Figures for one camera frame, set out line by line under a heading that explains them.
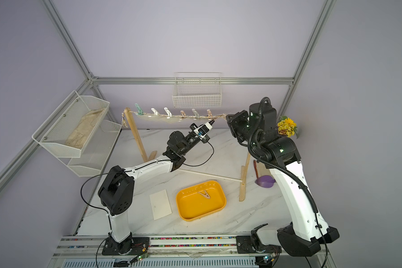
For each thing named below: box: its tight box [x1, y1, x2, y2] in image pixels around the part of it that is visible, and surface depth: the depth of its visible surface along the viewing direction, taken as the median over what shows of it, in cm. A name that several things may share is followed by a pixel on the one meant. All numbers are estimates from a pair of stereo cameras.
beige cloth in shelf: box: [64, 107, 105, 150], surface depth 81 cm
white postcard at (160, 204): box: [149, 189, 173, 221], surface depth 88 cm
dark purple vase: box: [253, 159, 276, 189], surface depth 95 cm
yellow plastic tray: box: [175, 180, 227, 222], surface depth 89 cm
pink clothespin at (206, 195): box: [197, 189, 212, 200], surface depth 90 cm
